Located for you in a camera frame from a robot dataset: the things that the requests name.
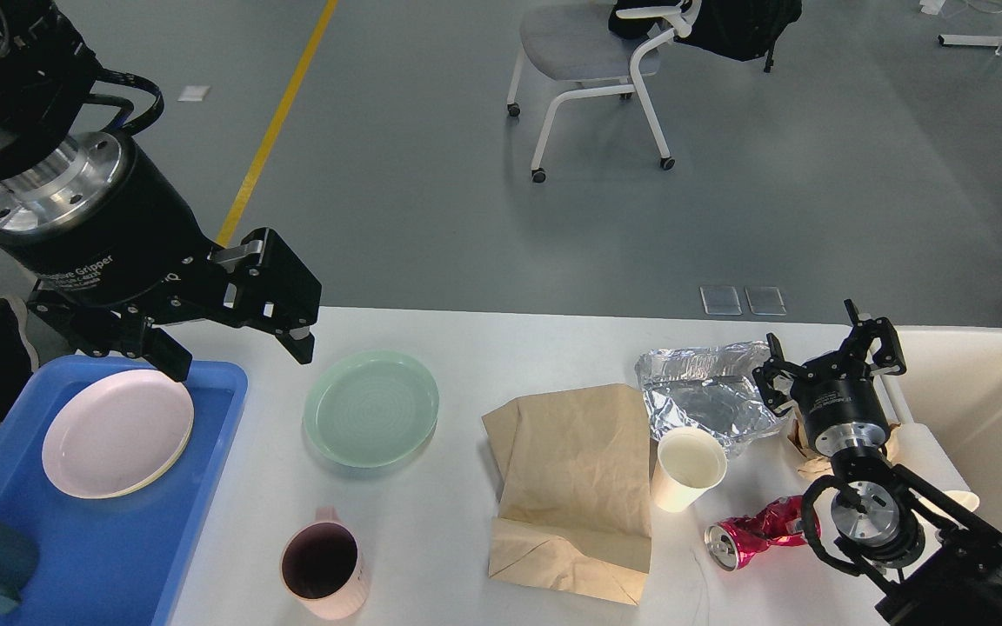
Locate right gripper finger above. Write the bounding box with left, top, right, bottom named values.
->
left=752, top=333, right=806, bottom=417
left=838, top=300, right=906, bottom=377

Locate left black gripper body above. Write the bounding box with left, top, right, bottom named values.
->
left=0, top=131, right=231, bottom=324

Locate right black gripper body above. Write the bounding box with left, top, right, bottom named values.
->
left=791, top=371, right=890, bottom=458

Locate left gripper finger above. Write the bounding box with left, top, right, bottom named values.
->
left=208, top=227, right=322, bottom=364
left=28, top=290, right=192, bottom=382

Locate green plate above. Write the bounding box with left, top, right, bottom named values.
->
left=302, top=351, right=440, bottom=469

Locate pink ribbed mug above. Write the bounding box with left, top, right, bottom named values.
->
left=279, top=506, right=370, bottom=621

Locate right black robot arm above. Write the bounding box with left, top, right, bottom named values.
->
left=752, top=301, right=1002, bottom=625

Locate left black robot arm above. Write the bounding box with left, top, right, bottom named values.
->
left=0, top=1, right=322, bottom=381

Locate crumpled brown napkin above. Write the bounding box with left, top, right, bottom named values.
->
left=785, top=419, right=902, bottom=481

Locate crumpled aluminium foil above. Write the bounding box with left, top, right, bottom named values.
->
left=635, top=341, right=787, bottom=459

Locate white plastic bin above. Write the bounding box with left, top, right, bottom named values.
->
left=898, top=326, right=1002, bottom=532

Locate pink plate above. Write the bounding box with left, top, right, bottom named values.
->
left=41, top=370, right=194, bottom=500

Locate white paper cup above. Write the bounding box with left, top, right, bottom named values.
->
left=651, top=427, right=728, bottom=514

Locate crushed red can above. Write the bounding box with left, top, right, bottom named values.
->
left=704, top=495, right=807, bottom=571

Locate brown paper bag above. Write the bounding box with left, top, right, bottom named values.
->
left=482, top=383, right=651, bottom=606

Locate blue plastic tray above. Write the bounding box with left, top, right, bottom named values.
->
left=0, top=356, right=248, bottom=625

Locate black backpack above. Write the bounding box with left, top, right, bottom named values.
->
left=608, top=1, right=803, bottom=74

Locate grey white office chair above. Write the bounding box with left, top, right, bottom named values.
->
left=506, top=1, right=701, bottom=183

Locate white desk frame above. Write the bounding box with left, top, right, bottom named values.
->
left=908, top=1, right=1002, bottom=57

